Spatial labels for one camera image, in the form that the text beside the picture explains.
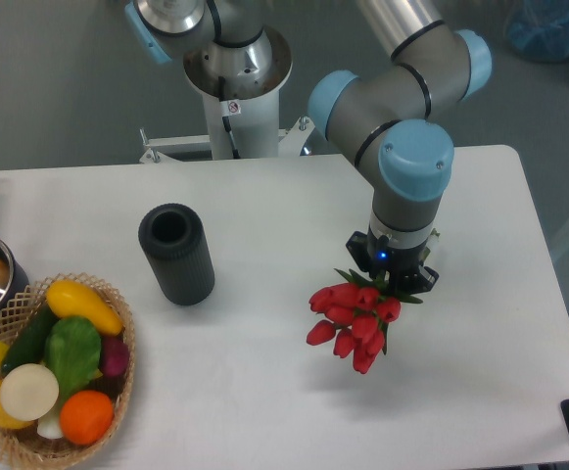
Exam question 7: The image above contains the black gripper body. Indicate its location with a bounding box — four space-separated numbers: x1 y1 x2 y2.
364 232 427 295

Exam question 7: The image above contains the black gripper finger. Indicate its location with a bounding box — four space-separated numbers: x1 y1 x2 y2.
396 265 439 295
346 231 368 272

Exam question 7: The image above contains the red tulip bouquet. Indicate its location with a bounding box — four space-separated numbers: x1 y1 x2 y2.
306 270 421 374

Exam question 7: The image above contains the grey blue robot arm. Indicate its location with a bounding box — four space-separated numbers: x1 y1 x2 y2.
125 1 492 296

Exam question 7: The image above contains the dark grey ribbed vase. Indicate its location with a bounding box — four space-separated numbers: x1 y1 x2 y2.
138 203 215 306

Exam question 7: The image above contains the purple red onion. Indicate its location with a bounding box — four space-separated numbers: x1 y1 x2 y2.
99 337 130 378

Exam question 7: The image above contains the blue plastic bag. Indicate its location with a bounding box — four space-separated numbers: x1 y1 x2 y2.
503 1 569 63

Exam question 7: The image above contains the yellow squash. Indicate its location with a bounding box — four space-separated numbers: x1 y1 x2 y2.
45 279 123 336

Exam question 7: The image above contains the green lettuce leaf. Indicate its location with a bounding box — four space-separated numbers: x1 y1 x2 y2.
44 316 101 405

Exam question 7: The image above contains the orange fruit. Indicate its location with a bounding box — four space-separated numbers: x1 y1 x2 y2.
59 390 114 446

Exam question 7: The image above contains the woven wicker basket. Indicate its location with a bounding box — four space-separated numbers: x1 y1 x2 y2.
0 273 136 469

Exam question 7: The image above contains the dark green cucumber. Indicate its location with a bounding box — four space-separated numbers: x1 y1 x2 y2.
0 305 58 376

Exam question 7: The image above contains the white leek stalk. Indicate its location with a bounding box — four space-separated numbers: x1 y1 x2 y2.
36 404 64 440

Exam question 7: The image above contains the white onion half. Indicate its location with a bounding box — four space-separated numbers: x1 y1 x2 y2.
0 363 59 421

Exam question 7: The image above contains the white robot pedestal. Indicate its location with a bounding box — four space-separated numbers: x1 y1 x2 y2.
140 25 314 163

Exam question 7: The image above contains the black cable on pedestal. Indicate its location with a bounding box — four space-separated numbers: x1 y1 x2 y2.
217 75 241 161

